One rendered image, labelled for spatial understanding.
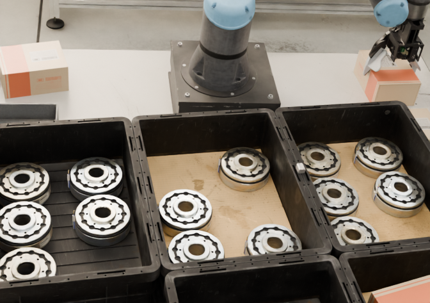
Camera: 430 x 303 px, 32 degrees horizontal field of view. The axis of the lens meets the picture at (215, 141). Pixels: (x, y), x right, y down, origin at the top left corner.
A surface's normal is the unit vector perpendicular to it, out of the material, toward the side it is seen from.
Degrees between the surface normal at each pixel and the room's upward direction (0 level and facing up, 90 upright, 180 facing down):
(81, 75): 0
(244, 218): 0
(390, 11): 92
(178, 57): 2
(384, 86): 90
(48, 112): 90
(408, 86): 90
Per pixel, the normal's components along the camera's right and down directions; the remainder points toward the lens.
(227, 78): 0.22, 0.44
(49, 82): 0.34, 0.64
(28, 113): 0.12, 0.66
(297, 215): -0.97, 0.07
